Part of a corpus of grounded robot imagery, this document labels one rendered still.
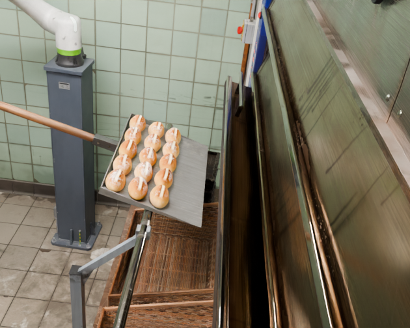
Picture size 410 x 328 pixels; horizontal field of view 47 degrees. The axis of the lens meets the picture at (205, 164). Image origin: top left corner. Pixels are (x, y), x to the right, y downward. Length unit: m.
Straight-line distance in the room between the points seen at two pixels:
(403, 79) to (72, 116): 2.22
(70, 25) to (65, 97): 0.39
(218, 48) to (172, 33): 0.29
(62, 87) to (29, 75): 0.62
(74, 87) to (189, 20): 0.78
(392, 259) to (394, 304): 0.05
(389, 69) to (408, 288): 0.28
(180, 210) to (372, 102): 1.05
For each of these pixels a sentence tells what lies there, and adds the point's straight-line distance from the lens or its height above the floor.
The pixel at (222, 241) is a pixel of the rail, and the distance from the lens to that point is 1.08.
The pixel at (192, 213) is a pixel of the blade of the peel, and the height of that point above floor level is 1.14.
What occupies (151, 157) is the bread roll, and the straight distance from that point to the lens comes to 1.74.
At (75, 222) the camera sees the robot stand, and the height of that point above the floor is 0.19.
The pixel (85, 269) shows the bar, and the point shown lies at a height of 0.97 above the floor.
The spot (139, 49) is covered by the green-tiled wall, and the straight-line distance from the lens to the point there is 2.94.
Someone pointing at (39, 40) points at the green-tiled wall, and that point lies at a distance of 3.09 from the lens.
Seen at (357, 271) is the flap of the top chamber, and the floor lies 1.77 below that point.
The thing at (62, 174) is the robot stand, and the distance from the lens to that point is 2.89.
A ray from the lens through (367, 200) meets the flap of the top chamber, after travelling 0.64.
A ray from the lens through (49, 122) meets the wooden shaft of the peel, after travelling 1.79.
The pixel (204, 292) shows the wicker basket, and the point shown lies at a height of 0.81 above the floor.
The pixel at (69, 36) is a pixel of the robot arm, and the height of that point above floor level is 1.36.
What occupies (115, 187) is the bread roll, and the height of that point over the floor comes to 1.24.
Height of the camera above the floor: 2.15
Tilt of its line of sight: 32 degrees down
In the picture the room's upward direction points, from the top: 7 degrees clockwise
